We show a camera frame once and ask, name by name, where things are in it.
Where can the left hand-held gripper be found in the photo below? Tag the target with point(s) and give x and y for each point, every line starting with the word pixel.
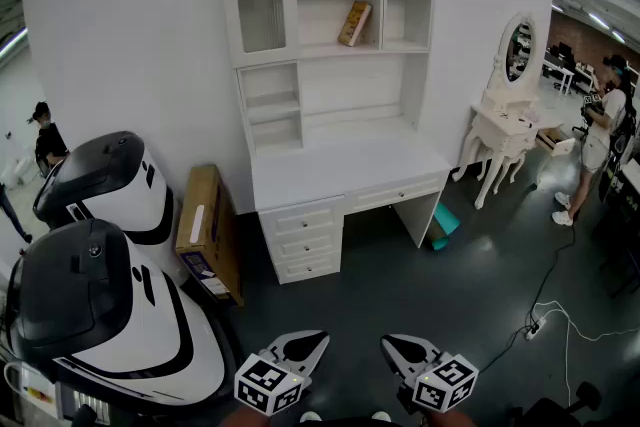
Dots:
pixel 270 385

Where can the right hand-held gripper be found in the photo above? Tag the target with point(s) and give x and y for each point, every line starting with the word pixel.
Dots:
pixel 445 382

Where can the yellow book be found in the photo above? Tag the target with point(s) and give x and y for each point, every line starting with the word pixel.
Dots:
pixel 355 22

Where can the person's left forearm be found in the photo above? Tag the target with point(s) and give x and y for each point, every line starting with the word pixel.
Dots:
pixel 250 421

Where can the person's right forearm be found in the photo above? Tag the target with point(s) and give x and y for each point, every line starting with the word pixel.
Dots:
pixel 450 421

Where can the teal box under desk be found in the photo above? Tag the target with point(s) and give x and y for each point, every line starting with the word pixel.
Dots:
pixel 447 220

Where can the white desk with hutch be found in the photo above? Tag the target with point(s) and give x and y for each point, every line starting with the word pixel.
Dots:
pixel 350 170

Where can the person's right white shoe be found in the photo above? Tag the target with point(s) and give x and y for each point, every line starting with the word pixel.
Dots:
pixel 381 416

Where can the person's white shoe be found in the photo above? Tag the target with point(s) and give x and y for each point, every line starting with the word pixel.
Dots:
pixel 381 416
pixel 310 416

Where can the person's left white shoe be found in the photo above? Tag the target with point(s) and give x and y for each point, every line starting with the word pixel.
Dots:
pixel 310 416

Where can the white power strip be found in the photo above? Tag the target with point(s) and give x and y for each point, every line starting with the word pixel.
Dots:
pixel 534 330

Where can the brown cardboard box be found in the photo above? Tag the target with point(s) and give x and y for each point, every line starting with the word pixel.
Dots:
pixel 205 225

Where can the white and black robot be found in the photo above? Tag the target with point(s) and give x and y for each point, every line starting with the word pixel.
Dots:
pixel 100 305
pixel 105 175

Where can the white dressing table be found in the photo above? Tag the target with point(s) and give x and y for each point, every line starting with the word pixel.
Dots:
pixel 505 130

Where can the wooden drawer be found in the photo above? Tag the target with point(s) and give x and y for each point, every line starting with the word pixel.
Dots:
pixel 562 146

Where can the white office table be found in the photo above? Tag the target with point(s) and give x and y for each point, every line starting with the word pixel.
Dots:
pixel 557 72

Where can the oval white-framed mirror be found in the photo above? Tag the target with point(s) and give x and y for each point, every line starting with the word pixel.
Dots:
pixel 520 50

